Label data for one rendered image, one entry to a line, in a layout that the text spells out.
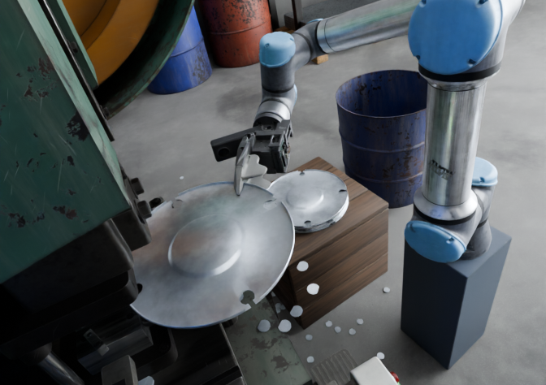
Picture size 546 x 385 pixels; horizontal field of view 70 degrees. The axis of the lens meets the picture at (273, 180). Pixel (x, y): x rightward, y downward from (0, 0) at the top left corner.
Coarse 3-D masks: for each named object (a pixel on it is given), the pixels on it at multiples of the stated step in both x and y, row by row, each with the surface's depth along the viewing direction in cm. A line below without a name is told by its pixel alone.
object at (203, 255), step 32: (192, 192) 74; (224, 192) 72; (256, 192) 70; (160, 224) 69; (192, 224) 66; (224, 224) 65; (256, 224) 65; (288, 224) 63; (160, 256) 63; (192, 256) 61; (224, 256) 60; (256, 256) 60; (288, 256) 59; (160, 288) 59; (192, 288) 57; (224, 288) 56; (256, 288) 55; (160, 320) 55; (192, 320) 54; (224, 320) 52
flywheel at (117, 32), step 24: (72, 0) 68; (96, 0) 70; (120, 0) 69; (144, 0) 70; (96, 24) 71; (120, 24) 70; (144, 24) 72; (96, 48) 71; (120, 48) 72; (96, 72) 73
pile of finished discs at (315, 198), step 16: (288, 176) 142; (304, 176) 140; (320, 176) 139; (336, 176) 136; (272, 192) 136; (288, 192) 134; (304, 192) 132; (320, 192) 131; (336, 192) 130; (272, 208) 130; (288, 208) 129; (304, 208) 127; (320, 208) 126; (336, 208) 125; (304, 224) 121; (320, 224) 121
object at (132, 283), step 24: (0, 288) 50; (96, 288) 47; (120, 288) 46; (0, 312) 47; (24, 312) 46; (48, 312) 46; (72, 312) 45; (96, 312) 46; (0, 336) 44; (24, 336) 44; (48, 336) 45; (24, 360) 46
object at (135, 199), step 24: (120, 216) 47; (144, 216) 49; (96, 240) 44; (120, 240) 47; (144, 240) 50; (48, 264) 43; (72, 264) 45; (96, 264) 46; (120, 264) 48; (24, 288) 44; (48, 288) 45; (72, 288) 46
